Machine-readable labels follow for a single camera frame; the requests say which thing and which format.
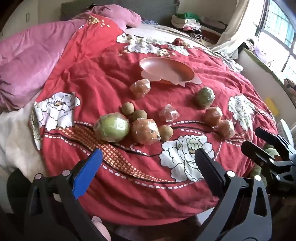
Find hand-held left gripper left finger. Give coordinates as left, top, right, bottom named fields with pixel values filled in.
left=23, top=148, right=104, bottom=241

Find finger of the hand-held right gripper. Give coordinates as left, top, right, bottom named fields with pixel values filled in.
left=241, top=141, right=296, bottom=186
left=255, top=127, right=296, bottom=160

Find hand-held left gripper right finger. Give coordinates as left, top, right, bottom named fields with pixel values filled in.
left=195, top=148, right=273, bottom=241

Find small brown round fruit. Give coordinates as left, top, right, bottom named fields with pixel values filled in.
left=121, top=103, right=135, bottom=116
left=131, top=109, right=148, bottom=122
left=158, top=125, right=174, bottom=142

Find large green fruit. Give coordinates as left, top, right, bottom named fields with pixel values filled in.
left=93, top=112, right=130, bottom=142

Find small orange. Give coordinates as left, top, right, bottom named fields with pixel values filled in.
left=159, top=103, right=180, bottom=122

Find small green fruit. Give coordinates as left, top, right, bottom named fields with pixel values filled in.
left=194, top=86, right=215, bottom=109

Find large orange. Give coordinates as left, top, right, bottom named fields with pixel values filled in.
left=131, top=118, right=161, bottom=145

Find pink plastic bowl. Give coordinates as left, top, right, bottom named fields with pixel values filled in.
left=139, top=57, right=201, bottom=87

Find white plastic object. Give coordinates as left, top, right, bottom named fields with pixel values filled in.
left=276, top=119, right=295, bottom=142

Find yellow sheet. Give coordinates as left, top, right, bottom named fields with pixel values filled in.
left=264, top=97, right=278, bottom=114

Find white window ledge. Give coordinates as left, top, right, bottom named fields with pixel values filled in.
left=238, top=47, right=296, bottom=130

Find white fleece blanket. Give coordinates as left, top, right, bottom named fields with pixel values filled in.
left=0, top=102, right=47, bottom=176

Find crumpled white patterned cloth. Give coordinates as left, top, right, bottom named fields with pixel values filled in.
left=215, top=50, right=244, bottom=73

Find clothes on window ledge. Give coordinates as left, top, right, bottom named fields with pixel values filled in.
left=240, top=38, right=273, bottom=67

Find red floral quilt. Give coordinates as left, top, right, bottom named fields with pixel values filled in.
left=28, top=13, right=278, bottom=226

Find window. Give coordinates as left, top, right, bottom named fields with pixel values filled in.
left=254, top=0, right=296, bottom=80

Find cream curtain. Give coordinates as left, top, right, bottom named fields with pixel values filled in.
left=211, top=0, right=266, bottom=57

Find pink blanket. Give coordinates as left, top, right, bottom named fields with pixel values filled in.
left=0, top=3, right=142, bottom=112

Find pile of folded clothes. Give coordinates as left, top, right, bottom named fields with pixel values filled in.
left=171, top=11, right=229, bottom=43

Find off-white bed sheet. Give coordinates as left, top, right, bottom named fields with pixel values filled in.
left=125, top=24, right=222, bottom=50

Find grey headboard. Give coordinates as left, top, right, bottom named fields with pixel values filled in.
left=61, top=0, right=178, bottom=26

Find white wardrobe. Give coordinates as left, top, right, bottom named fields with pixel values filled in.
left=0, top=0, right=60, bottom=35

